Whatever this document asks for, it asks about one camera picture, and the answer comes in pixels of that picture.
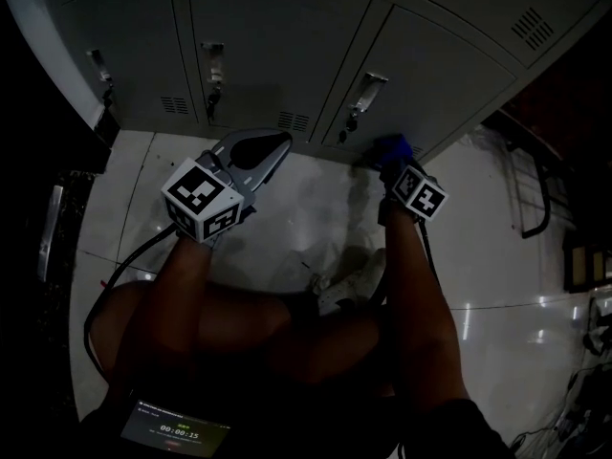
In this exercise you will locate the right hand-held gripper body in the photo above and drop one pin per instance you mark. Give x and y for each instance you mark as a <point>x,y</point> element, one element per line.
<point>421,194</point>

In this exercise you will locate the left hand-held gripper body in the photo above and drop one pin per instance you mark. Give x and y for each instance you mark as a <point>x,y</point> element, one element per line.
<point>201,199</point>

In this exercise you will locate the blue cloth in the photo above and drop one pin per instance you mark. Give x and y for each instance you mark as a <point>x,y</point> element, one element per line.
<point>391,152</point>

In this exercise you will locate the grey metal cabinet door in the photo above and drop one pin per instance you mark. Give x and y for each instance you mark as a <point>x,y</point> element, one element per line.
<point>134,50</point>
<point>282,50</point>
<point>502,3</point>
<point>430,74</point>

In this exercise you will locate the person's left forearm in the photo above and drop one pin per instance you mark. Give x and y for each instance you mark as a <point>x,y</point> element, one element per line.
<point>167,304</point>

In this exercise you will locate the person's right forearm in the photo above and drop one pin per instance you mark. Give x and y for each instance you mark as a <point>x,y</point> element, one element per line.
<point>421,313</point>

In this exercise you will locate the dark key in lock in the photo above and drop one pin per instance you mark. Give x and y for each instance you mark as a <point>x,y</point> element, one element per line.
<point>107,97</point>
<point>348,126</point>
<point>211,101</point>

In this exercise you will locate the white shoe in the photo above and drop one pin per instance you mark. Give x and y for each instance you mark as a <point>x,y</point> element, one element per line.
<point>349,285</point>

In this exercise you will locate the person's right leg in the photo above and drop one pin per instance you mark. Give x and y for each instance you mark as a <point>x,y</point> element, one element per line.
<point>330,347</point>

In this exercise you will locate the dark wooden framed box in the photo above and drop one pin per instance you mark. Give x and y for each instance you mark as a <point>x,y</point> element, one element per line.
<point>588,261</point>

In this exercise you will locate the phone with timer screen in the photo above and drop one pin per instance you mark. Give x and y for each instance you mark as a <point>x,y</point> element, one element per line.
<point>174,430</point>

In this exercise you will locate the person's black clothing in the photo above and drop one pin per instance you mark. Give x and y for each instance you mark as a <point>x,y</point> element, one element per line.
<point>296,423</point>

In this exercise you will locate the black metal chair frame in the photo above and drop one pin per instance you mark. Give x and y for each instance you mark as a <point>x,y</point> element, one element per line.
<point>538,194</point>

